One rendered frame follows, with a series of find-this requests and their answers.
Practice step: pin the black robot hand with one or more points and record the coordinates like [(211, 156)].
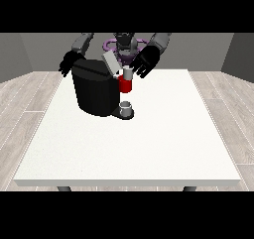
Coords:
[(147, 60), (68, 61)]

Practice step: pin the small grey coffee pod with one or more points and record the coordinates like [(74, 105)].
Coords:
[(127, 72)]

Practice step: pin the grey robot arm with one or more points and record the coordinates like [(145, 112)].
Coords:
[(82, 43), (160, 41)]

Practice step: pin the red pod holder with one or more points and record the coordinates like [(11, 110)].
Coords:
[(125, 84)]

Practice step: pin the pale grey machine lid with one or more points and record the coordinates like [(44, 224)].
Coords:
[(112, 62)]

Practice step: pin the black coffee machine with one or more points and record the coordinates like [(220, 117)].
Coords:
[(94, 91)]

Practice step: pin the grey robot trunk purple rings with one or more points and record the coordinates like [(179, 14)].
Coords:
[(124, 46)]

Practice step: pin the small grey cup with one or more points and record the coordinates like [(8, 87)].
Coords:
[(125, 108)]

